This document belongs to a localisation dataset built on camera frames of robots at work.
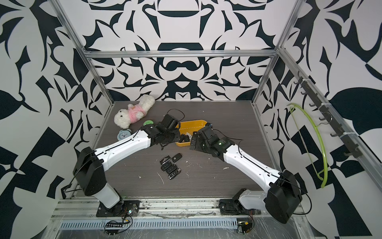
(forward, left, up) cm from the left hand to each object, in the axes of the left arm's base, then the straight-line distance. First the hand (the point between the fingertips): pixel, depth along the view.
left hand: (179, 133), depth 85 cm
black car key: (-13, +9, -14) cm, 21 cm away
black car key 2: (-15, +5, -14) cm, 21 cm away
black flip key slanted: (-9, +8, -13) cm, 18 cm away
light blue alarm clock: (+8, +36, -11) cm, 39 cm away
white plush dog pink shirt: (+17, +37, -6) cm, 41 cm away
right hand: (-6, -10, -1) cm, 11 cm away
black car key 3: (+3, -4, -12) cm, 13 cm away
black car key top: (-8, +2, -14) cm, 16 cm away
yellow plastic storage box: (+11, -7, -10) cm, 16 cm away
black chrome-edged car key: (-18, +3, -14) cm, 23 cm away
